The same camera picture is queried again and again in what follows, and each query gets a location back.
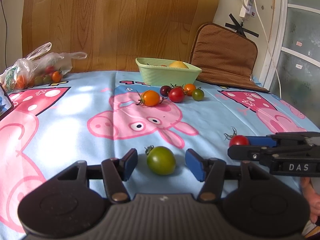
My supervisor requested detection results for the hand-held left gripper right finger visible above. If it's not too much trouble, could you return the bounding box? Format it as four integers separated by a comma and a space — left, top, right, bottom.
185, 148, 273, 202

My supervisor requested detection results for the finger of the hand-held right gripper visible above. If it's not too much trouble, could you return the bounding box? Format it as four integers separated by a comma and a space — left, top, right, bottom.
227, 144, 313, 161
246, 131, 320, 147

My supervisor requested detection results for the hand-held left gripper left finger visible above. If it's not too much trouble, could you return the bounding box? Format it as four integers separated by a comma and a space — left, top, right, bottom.
56, 148, 138, 203

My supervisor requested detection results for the red cherry tomato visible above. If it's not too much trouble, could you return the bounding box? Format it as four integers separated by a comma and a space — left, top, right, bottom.
224, 127, 250, 148
169, 86, 185, 103

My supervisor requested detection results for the large green tomato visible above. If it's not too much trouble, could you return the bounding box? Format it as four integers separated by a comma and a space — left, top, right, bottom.
145, 145, 177, 176

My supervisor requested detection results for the small green tomato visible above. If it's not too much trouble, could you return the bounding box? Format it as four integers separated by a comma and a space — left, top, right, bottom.
192, 88, 205, 101

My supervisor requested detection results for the green plastic basin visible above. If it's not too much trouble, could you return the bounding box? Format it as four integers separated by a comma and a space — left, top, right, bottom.
135, 57, 202, 86

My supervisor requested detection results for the large yellow citrus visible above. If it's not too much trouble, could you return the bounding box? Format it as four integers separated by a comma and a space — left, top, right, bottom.
169, 60, 189, 69

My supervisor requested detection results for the person's right hand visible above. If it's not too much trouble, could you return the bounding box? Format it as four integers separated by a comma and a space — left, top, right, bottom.
301, 177, 320, 225

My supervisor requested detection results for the pig printed blue blanket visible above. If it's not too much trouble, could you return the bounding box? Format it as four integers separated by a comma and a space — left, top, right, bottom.
0, 70, 320, 235

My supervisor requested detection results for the white framed frosted window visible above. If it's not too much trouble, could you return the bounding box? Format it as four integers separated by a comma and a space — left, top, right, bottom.
260, 0, 320, 125

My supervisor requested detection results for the brown seat cushion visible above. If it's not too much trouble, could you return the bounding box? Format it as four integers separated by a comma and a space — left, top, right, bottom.
189, 22, 270, 93

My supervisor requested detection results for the black tape cross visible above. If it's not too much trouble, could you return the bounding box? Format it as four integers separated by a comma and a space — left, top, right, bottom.
225, 13, 259, 38

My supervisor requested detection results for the white power strip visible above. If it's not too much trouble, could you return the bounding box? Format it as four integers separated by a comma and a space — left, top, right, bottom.
239, 0, 257, 20

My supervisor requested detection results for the orange tangerine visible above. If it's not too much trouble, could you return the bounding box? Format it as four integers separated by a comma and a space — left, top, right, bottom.
15, 76, 27, 89

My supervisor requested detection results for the black smartphone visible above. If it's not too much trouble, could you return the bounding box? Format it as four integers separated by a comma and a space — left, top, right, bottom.
0, 84, 13, 117

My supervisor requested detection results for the clear plastic bag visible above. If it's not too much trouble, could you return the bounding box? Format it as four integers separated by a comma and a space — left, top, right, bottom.
0, 42, 88, 93

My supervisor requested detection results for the wood pattern vinyl sheet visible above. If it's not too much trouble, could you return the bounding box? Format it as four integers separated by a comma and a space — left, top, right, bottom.
21, 0, 220, 73

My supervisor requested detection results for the white power cable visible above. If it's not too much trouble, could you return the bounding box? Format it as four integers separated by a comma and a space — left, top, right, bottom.
251, 0, 282, 98

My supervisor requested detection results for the thin black cable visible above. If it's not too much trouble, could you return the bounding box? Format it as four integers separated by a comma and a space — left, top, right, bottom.
0, 0, 8, 34

